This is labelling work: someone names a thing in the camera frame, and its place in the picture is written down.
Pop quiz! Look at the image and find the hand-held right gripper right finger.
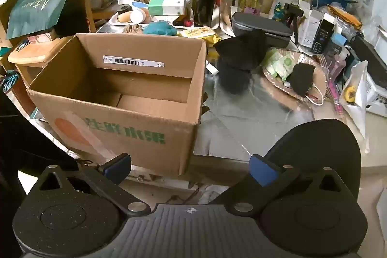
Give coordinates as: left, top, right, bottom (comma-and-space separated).
230, 155, 347, 215

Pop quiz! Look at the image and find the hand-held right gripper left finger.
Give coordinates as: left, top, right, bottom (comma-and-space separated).
36, 153, 151, 216

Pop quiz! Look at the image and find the brown cardboard box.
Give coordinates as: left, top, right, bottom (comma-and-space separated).
27, 33, 207, 176

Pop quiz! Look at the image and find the teal mesh bath pouf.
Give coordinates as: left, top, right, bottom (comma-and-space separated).
143, 20, 178, 36

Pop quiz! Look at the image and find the yellow wet wipes pack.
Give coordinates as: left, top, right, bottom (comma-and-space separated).
179, 27, 223, 45

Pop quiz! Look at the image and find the black office chair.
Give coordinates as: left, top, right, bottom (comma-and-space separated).
263, 119, 362, 210

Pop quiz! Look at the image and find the black face mask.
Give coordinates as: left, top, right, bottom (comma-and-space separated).
290, 63, 315, 96

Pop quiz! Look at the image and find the green white tissue packet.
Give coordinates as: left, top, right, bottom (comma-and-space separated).
264, 48, 295, 80

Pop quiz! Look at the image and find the yellow tape measure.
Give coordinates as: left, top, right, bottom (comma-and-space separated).
345, 86, 358, 103

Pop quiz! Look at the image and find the black cap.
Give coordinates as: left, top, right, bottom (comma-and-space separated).
213, 29, 268, 71

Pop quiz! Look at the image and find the wooden chair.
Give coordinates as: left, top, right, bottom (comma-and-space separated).
7, 0, 94, 113

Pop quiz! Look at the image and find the white plate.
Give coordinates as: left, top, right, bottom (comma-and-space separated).
219, 24, 236, 36

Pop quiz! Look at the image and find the white plastic tray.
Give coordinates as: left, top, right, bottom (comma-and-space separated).
109, 12, 194, 28

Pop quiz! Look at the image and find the grey zip case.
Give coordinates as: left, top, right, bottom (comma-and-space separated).
231, 12, 294, 48

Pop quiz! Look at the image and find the light blue box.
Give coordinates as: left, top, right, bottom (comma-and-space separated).
331, 33, 348, 48

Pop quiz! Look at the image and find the white jar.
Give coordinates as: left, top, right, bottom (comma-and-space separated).
130, 8, 150, 24

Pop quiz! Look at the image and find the red flat packet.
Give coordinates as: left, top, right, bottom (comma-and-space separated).
172, 18, 194, 29

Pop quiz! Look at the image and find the black mini tripod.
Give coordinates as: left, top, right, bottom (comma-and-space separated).
283, 2, 304, 45

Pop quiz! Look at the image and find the white spray bottle blue label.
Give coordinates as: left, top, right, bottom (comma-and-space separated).
118, 0, 149, 9

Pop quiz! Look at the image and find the green white tissue box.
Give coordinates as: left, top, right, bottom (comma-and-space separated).
148, 0, 187, 16

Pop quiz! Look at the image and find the orange yellow packet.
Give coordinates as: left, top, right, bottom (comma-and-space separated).
327, 4, 363, 30

